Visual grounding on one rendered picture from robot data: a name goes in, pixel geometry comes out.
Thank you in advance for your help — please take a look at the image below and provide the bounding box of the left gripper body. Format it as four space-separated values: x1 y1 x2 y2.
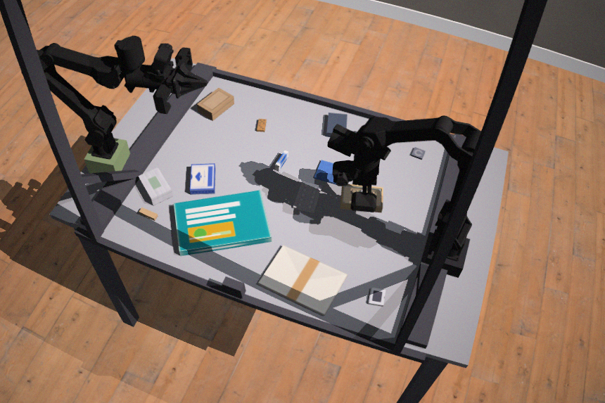
143 47 193 114

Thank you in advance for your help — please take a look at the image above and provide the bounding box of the wooden ball-in-hole puzzle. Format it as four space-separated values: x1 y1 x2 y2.
340 184 383 212

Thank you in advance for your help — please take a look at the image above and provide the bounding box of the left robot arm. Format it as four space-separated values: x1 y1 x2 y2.
37 36 174 159

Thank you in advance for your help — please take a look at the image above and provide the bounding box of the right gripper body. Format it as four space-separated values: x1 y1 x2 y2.
351 162 379 212

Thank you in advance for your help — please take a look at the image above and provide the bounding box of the blue flat rectangular slab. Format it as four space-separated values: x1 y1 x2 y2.
314 160 337 185

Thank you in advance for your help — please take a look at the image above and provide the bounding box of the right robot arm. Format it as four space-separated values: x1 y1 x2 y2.
328 115 481 261

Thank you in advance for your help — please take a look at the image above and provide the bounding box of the teal rectangular box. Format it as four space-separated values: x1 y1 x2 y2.
174 190 272 256

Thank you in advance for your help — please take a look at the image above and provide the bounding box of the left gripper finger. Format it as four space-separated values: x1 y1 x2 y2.
179 62 208 84
173 72 207 98

